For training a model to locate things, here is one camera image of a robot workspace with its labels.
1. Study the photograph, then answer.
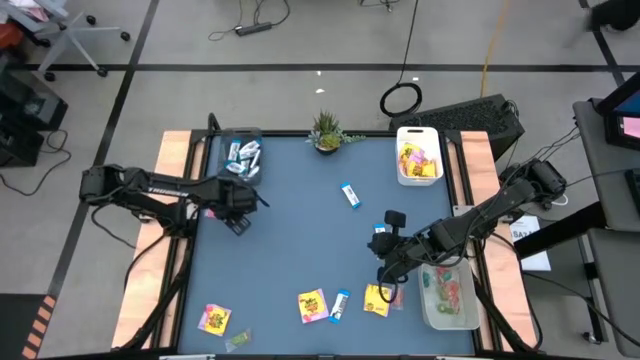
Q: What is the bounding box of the black power strip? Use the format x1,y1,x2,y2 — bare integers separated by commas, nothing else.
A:
234,20,274,37

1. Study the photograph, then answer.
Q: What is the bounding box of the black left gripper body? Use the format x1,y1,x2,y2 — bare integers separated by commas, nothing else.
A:
217,177,262,222

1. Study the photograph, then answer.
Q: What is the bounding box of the black equipment case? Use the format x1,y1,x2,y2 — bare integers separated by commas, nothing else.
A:
388,93,526,162

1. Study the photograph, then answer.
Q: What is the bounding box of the black coiled cable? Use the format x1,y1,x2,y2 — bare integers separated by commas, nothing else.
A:
378,0,424,119

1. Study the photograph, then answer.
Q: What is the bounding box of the white plastic bin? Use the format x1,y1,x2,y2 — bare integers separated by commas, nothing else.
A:
395,125,444,187

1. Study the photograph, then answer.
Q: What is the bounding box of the black power adapter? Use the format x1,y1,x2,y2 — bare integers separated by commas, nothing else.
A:
498,164,521,187

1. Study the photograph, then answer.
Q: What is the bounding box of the black mat with orange stripes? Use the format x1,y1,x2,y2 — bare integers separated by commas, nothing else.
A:
0,293,57,360

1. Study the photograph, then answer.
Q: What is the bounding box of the white office chair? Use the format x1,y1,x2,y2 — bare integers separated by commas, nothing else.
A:
0,0,132,84

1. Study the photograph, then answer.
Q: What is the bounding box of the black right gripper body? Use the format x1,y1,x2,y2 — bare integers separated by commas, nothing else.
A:
368,224,442,274

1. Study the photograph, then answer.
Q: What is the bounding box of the white paper sheet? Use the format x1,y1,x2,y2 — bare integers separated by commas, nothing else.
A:
509,215,552,273

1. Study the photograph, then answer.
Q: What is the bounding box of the yellow cable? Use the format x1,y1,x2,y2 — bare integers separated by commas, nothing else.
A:
479,0,511,99

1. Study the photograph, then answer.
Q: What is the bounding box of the black table frame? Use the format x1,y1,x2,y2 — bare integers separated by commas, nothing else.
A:
117,112,546,360

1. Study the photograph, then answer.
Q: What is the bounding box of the black floor equipment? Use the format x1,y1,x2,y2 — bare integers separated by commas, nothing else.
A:
0,52,70,169

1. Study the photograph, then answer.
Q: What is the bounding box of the black computer monitor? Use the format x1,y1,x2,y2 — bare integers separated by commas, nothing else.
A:
594,72,640,151

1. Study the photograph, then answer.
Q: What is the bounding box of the person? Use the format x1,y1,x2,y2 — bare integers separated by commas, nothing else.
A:
564,0,640,49

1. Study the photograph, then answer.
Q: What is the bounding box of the wooden side board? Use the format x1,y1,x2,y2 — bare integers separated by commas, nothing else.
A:
444,130,539,351
110,130,207,350

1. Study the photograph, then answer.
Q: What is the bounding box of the grey desk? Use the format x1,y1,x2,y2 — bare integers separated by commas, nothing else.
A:
572,97,640,359

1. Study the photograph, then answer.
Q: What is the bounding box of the orange gummy candy packet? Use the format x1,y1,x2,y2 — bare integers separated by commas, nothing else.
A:
443,282,464,304

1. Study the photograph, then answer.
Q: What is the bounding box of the dark transparent plastic bin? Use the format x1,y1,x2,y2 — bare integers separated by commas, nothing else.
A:
216,126,264,187

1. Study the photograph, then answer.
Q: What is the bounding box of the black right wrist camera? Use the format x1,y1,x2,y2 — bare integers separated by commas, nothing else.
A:
383,209,408,236

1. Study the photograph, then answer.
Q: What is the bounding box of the light grey plastic bin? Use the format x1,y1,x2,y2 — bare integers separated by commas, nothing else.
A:
417,254,481,331

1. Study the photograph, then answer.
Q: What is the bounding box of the potted succulent plant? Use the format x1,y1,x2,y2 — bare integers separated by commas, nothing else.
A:
305,108,367,156

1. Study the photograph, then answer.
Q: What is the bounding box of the black keyboard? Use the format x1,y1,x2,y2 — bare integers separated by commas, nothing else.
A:
623,167,640,217

